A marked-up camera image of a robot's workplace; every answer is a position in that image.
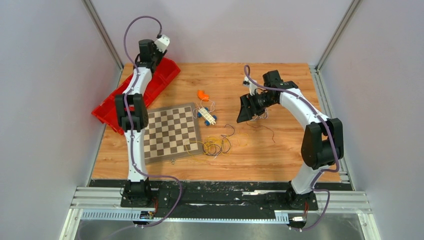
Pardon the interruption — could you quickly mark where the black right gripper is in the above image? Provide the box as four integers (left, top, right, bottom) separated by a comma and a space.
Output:
237, 91, 277, 124

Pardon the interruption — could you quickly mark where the multicolour wire bundle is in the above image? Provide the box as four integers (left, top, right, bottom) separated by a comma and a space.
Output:
183, 124, 250, 164

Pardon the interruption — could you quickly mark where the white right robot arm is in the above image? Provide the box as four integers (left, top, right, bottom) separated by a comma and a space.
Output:
236, 65, 344, 209

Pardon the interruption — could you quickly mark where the orange pipe elbow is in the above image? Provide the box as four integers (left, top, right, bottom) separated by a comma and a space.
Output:
197, 90, 210, 102

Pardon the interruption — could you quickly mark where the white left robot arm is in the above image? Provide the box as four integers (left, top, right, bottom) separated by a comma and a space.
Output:
114, 35, 170, 208

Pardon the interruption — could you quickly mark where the white blue toy car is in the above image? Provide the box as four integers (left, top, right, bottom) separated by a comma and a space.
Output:
197, 107, 217, 126

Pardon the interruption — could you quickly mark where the red plastic bin tray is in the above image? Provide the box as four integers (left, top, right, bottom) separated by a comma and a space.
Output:
91, 56, 182, 135

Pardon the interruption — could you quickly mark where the wooden chessboard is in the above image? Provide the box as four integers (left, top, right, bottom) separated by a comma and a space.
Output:
143, 102, 203, 165

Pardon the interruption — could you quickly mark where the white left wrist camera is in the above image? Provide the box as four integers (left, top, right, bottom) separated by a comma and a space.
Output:
154, 34, 170, 54

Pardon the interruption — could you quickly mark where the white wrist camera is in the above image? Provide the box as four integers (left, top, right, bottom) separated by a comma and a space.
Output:
154, 34, 170, 54
242, 76, 257, 96

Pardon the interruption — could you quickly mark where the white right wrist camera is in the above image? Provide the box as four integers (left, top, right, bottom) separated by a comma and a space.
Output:
242, 76, 257, 96

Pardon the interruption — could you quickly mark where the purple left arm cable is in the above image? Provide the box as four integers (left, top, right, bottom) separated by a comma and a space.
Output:
123, 15, 184, 229

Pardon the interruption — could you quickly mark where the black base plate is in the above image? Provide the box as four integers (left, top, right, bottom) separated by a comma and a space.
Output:
89, 180, 354, 220

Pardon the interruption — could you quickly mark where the aluminium frame rail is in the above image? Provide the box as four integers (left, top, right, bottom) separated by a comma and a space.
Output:
60, 187, 380, 240

